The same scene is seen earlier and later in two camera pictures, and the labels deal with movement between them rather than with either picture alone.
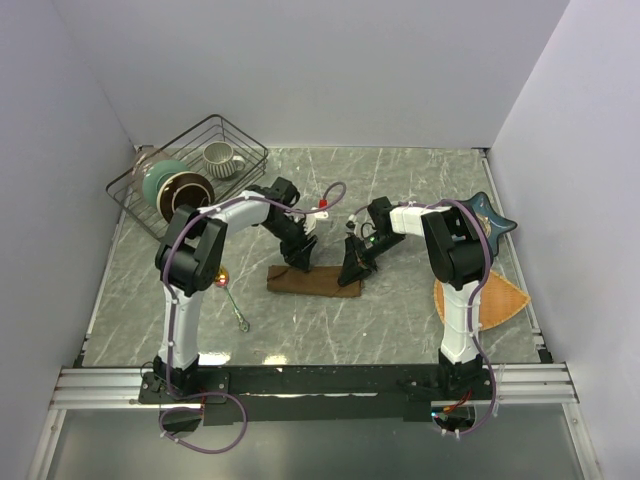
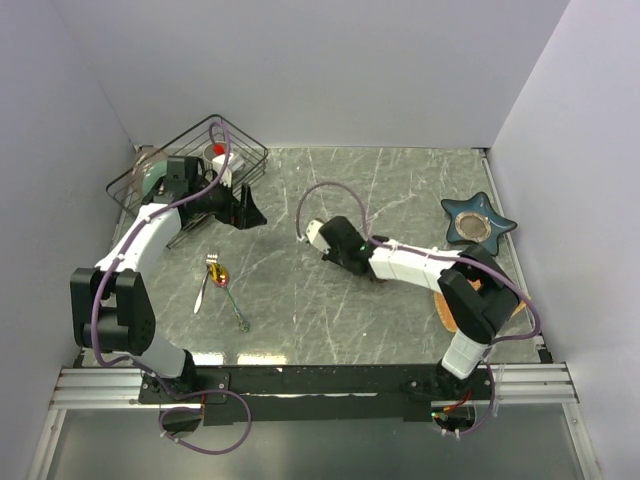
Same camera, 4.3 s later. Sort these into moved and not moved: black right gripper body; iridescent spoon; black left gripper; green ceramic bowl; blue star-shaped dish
Moved: black right gripper body; black left gripper
Not moved: blue star-shaped dish; green ceramic bowl; iridescent spoon
